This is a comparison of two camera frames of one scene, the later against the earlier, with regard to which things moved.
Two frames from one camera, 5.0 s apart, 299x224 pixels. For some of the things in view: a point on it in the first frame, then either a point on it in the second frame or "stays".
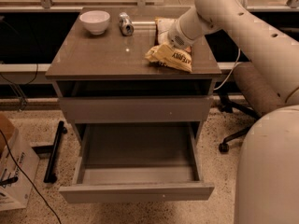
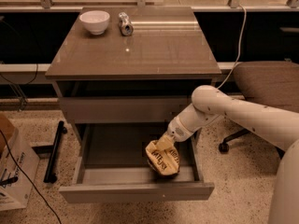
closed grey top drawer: (136, 109) stays
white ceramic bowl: (96, 21) stays
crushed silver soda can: (126, 27) stays
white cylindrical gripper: (178, 37) -> (177, 130)
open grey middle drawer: (136, 162) stays
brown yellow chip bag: (163, 52) -> (163, 158)
